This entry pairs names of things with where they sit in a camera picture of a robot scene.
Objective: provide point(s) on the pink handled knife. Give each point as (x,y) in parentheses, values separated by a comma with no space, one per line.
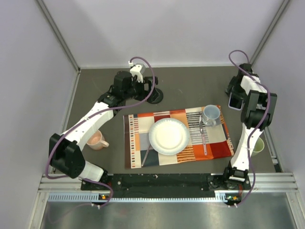
(145,156)

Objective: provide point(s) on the colourful patterned placemat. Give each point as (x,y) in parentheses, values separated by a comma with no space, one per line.
(136,139)

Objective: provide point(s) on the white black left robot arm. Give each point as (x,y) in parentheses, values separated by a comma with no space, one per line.
(65,150)

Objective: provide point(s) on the pink handled fork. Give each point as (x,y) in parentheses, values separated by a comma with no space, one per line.
(202,135)

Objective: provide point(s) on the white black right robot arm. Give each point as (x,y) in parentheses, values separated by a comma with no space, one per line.
(257,105)

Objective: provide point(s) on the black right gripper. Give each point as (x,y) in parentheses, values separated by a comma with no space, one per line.
(229,88)

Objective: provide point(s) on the white ceramic plate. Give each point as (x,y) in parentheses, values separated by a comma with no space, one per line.
(169,136)

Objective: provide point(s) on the phone with lilac case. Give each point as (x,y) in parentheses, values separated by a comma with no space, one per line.
(235,102)

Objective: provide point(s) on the blue grey mug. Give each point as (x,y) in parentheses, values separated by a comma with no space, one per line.
(211,115)

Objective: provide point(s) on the black phone stand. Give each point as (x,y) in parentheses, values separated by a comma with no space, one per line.
(157,94)

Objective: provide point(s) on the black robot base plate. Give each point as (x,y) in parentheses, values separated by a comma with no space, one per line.
(141,183)

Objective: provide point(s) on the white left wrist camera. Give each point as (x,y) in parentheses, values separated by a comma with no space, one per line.
(137,70)

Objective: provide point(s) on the green mug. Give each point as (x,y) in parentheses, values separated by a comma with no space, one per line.
(259,147)

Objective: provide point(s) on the grey slotted cable duct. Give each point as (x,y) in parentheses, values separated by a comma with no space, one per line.
(102,197)

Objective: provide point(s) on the pink ceramic mug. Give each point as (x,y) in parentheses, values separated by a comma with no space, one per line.
(97,141)

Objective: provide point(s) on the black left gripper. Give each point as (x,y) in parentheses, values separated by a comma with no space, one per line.
(144,93)

